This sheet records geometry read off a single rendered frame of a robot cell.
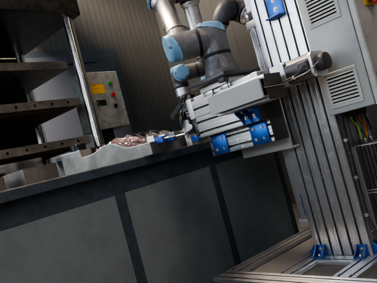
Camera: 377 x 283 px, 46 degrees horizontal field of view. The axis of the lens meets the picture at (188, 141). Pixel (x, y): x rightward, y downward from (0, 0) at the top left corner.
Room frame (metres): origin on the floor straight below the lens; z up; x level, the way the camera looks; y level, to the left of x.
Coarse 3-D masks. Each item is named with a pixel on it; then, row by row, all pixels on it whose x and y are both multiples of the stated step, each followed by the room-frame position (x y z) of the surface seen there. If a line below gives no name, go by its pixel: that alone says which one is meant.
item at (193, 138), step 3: (189, 135) 2.21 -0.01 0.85; (192, 135) 2.22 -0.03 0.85; (195, 135) 2.19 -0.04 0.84; (198, 135) 2.19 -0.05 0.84; (186, 138) 2.22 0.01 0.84; (189, 138) 2.21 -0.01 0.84; (192, 138) 2.20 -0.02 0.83; (195, 138) 2.19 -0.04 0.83; (198, 138) 2.19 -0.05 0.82; (201, 138) 2.21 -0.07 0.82; (186, 141) 2.23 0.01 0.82; (189, 141) 2.22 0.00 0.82; (192, 141) 2.21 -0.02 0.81; (195, 141) 2.23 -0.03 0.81; (189, 144) 2.22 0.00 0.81; (192, 144) 2.21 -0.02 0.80
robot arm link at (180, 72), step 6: (180, 66) 2.06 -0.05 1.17; (186, 66) 2.07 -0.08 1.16; (192, 66) 2.09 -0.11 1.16; (174, 72) 2.07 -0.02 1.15; (180, 72) 2.06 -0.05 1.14; (186, 72) 2.07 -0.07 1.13; (192, 72) 2.09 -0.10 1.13; (174, 78) 2.12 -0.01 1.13; (180, 78) 2.07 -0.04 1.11; (186, 78) 2.08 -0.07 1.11; (192, 78) 2.12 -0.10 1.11
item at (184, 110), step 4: (184, 96) 2.18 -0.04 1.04; (188, 96) 2.18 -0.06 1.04; (192, 96) 2.19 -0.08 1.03; (180, 100) 2.22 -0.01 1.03; (184, 100) 2.21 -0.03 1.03; (184, 104) 2.21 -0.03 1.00; (184, 108) 2.19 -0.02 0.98; (180, 112) 2.20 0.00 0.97; (184, 112) 2.20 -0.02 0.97; (188, 112) 2.17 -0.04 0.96; (184, 116) 2.20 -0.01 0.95; (188, 116) 2.19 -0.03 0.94; (188, 120) 2.25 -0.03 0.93
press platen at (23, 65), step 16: (0, 64) 2.50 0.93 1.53; (16, 64) 2.58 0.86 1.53; (32, 64) 2.65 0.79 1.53; (48, 64) 2.73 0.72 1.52; (64, 64) 2.82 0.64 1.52; (0, 80) 2.69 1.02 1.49; (16, 80) 2.79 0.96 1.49; (32, 80) 2.89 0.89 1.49; (48, 80) 3.00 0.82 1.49; (0, 96) 3.09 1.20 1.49; (16, 96) 3.22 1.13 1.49
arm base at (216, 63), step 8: (208, 56) 1.81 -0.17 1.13; (216, 56) 1.79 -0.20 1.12; (224, 56) 1.79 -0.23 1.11; (232, 56) 1.82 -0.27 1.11; (208, 64) 1.81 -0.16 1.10; (216, 64) 1.78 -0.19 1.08; (224, 64) 1.78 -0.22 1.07; (232, 64) 1.79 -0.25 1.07; (208, 72) 1.80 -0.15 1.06; (216, 72) 1.78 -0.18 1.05
